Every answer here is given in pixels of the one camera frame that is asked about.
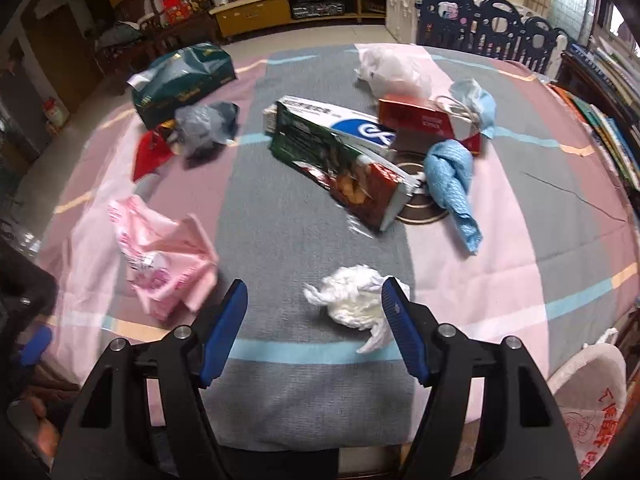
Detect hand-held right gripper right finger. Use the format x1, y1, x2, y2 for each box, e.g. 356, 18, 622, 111
381, 276, 581, 480

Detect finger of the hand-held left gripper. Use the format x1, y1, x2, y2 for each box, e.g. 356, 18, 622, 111
20, 326, 53, 367

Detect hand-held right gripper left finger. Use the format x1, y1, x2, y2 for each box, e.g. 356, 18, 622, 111
50, 279, 251, 480

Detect white tissue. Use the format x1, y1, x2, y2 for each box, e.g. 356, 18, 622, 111
303, 265, 411, 355

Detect red plastic packet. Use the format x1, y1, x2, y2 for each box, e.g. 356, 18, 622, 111
132, 130, 175, 183

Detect white lattice wastebasket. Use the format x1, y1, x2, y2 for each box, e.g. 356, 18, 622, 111
547, 330, 628, 478

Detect white plastic bag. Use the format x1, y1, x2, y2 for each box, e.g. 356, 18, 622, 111
355, 44, 433, 100

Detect striped blanket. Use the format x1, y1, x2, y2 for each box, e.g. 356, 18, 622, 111
37, 42, 640, 453

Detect pink plastic bag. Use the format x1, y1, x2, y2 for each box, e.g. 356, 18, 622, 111
108, 195, 220, 322

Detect twisted blue cloth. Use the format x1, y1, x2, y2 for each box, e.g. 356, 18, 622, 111
424, 140, 484, 256

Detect red topped plastic container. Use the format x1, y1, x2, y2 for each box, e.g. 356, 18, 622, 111
43, 97, 70, 129

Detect green snack box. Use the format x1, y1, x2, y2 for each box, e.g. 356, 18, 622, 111
269, 101, 418, 235

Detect grey plastic bag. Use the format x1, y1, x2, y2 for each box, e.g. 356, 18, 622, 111
174, 101, 241, 158

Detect white blue cardboard box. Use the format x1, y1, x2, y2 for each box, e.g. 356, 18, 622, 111
263, 96, 397, 156

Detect red cardboard box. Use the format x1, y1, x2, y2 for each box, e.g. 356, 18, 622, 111
377, 95, 482, 157

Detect light blue face mask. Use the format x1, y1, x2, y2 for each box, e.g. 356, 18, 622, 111
449, 77, 497, 140

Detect green tissue pack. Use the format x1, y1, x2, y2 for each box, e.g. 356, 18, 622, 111
131, 44, 238, 128

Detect black bag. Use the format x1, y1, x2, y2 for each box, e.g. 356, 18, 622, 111
95, 22, 143, 51

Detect row of books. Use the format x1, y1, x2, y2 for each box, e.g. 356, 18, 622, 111
575, 105, 640, 191

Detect orange picture book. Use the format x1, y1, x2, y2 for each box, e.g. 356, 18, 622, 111
548, 84, 597, 127

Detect wooden television cabinet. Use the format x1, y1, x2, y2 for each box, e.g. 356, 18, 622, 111
209, 0, 391, 38

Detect dark blue fence panels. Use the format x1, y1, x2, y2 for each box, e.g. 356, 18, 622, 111
416, 0, 568, 76

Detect red gift box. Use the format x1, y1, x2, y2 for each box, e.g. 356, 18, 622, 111
162, 0, 207, 25

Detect white fence panels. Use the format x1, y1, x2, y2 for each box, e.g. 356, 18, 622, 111
385, 0, 431, 46

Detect pile of books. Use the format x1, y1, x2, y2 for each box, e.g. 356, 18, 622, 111
570, 42, 640, 111

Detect audio equipment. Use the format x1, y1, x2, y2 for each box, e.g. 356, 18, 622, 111
290, 0, 346, 17

